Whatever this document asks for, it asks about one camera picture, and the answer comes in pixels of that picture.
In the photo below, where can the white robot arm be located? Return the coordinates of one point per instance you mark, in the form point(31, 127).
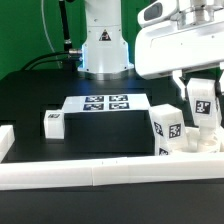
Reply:
point(105, 52)

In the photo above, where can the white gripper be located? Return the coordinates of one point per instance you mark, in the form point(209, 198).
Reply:
point(180, 35)

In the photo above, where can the white U-shaped fence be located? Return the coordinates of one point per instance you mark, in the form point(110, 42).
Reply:
point(104, 171)

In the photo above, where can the white marker sheet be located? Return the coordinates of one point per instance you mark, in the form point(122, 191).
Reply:
point(105, 103)

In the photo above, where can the white round stool seat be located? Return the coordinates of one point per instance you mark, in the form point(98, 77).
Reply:
point(191, 143)

